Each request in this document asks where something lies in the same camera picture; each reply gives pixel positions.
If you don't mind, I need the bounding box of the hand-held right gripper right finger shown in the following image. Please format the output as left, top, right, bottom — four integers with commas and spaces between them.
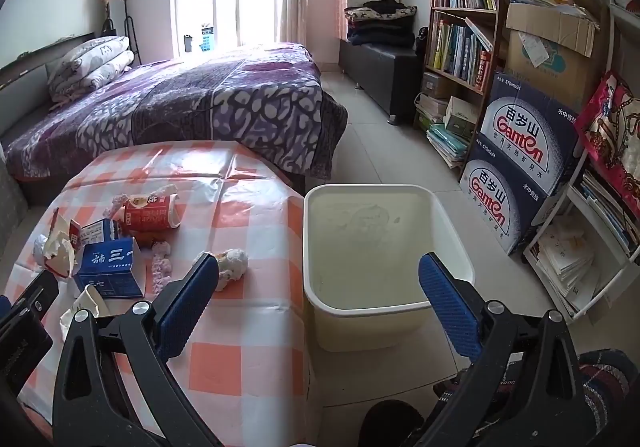
417, 252, 586, 447

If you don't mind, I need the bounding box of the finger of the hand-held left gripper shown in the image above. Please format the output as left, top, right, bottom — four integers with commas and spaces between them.
0, 319, 54, 395
0, 269, 59, 328

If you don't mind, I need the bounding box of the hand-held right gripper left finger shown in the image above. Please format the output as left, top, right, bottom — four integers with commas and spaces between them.
52, 252, 226, 447

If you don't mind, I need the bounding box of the red paper noodle cup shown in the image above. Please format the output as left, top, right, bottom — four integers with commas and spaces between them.
121, 194, 182, 234

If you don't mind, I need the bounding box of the white plastic bin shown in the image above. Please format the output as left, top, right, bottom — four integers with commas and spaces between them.
302, 184, 477, 353

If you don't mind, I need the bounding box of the pink lace strip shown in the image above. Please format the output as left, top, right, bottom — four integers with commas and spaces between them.
151, 241, 173, 295

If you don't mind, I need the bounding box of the crumpled white paper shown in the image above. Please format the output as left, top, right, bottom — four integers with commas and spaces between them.
32, 233, 75, 278

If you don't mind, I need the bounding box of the crushed white paper cup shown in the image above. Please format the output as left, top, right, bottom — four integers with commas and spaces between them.
60, 286, 112, 343

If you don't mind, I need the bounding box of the white crumpled tissue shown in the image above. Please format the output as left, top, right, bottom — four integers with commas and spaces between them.
194, 248, 249, 293

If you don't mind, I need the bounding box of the torn red white wrapper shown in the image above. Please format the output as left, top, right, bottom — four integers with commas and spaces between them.
50, 207, 83, 278

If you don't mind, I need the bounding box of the blue carton box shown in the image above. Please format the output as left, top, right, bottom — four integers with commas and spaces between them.
72, 236, 146, 299

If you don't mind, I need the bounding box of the small blue white carton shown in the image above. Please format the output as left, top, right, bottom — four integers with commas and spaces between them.
80, 218, 122, 246

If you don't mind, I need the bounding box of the orange checkered tablecloth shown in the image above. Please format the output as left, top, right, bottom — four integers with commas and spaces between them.
5, 140, 313, 447

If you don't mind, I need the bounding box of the blue white water case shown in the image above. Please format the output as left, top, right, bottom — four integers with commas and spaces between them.
459, 132, 571, 255
479, 72, 585, 200

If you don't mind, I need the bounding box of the stack of white papers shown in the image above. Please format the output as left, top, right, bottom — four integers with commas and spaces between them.
532, 222, 601, 309

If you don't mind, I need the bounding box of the stack of flat books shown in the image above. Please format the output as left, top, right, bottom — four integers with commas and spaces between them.
415, 92, 480, 169

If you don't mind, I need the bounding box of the white metal rack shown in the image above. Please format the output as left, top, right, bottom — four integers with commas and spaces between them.
522, 2, 640, 323

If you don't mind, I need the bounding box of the dark plaid clothing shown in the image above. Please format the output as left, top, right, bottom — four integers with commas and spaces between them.
435, 349, 632, 447

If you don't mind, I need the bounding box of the bed with purple blanket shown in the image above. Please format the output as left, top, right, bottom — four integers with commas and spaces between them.
0, 42, 349, 180

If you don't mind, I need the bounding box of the red patterned bag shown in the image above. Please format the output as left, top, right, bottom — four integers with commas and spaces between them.
574, 71, 640, 215

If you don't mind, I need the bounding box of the folded grey patterned quilt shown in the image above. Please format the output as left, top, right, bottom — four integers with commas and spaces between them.
47, 36, 136, 103

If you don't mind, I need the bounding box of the dark wooden headboard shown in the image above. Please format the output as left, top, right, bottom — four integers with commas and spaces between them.
0, 32, 96, 93

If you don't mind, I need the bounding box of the black bench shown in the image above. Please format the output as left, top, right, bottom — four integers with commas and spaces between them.
338, 40, 426, 123

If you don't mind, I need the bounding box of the brown cardboard box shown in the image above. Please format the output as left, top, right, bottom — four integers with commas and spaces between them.
502, 2, 608, 112

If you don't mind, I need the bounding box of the wooden bookshelf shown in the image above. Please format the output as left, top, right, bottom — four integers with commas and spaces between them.
412, 0, 508, 138

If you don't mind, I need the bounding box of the pile of folded clothes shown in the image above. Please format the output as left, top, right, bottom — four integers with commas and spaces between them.
345, 0, 418, 47

